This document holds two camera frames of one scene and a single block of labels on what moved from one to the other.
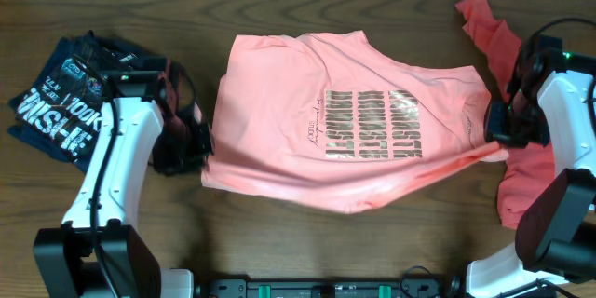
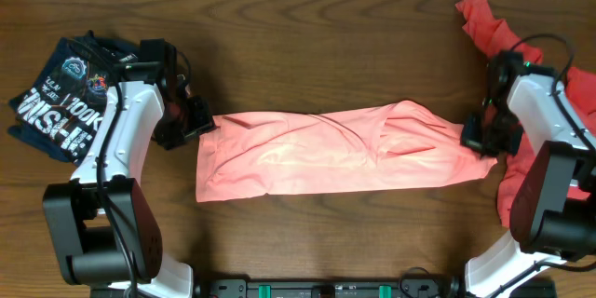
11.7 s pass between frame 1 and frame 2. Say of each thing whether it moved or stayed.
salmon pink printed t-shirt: moved
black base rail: stayed
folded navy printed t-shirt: stayed
